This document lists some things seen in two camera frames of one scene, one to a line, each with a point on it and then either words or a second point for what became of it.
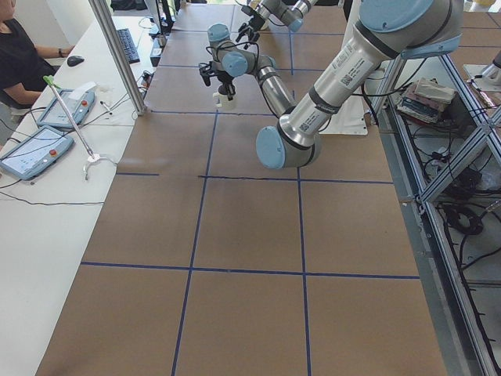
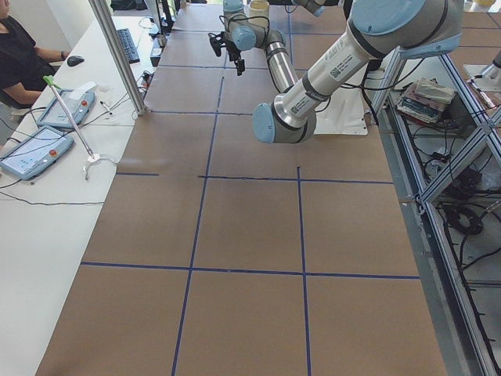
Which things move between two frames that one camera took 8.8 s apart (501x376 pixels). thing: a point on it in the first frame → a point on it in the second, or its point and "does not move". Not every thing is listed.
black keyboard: x=129 y=45 does not move
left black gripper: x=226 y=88 → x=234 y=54
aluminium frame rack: x=444 y=139 does not move
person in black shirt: x=25 y=70 does not move
